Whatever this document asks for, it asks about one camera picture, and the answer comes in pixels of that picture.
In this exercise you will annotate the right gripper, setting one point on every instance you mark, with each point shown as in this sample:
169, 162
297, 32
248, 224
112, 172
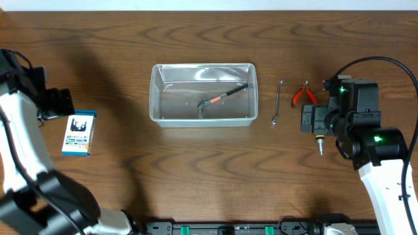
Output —
319, 111

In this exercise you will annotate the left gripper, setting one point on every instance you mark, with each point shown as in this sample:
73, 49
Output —
55, 109

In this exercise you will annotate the red handled pliers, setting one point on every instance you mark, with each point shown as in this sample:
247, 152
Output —
304, 89

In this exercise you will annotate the silver offset wrench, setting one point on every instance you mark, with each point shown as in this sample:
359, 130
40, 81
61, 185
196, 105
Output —
275, 118

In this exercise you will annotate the blue white cardboard box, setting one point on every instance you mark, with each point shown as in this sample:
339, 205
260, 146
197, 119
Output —
79, 133

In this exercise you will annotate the small black orange hammer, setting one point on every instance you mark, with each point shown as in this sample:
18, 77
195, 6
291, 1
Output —
204, 103

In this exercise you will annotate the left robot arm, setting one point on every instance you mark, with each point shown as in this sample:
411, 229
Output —
38, 198

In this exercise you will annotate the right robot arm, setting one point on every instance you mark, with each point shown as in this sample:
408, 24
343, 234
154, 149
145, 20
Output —
378, 154

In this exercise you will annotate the clear plastic container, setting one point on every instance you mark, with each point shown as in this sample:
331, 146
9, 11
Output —
176, 90

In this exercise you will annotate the black yellow stubby screwdriver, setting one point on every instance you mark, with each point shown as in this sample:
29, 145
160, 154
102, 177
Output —
320, 142

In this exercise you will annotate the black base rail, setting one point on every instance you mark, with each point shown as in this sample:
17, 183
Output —
336, 223

